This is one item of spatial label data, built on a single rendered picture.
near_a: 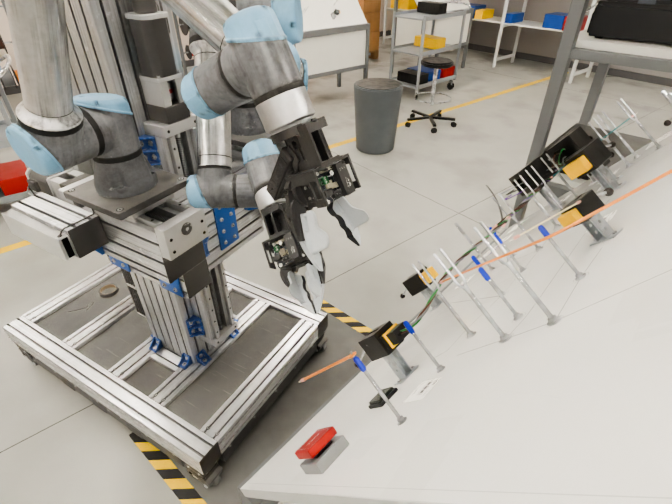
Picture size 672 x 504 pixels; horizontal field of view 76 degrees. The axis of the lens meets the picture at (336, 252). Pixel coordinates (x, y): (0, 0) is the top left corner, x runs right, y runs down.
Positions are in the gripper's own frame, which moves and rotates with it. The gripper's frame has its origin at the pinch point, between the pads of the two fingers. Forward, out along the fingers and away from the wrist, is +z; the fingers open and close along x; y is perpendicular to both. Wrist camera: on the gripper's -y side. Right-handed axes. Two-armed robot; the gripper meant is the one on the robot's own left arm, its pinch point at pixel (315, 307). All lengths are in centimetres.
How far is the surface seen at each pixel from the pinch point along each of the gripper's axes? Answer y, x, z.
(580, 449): 43, 29, 23
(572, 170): -20, 56, -10
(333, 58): -372, -2, -341
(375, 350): 6.6, 9.5, 11.4
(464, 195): -277, 59, -88
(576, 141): -41, 67, -21
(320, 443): 18.7, 0.8, 20.6
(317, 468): 19.9, -0.1, 23.3
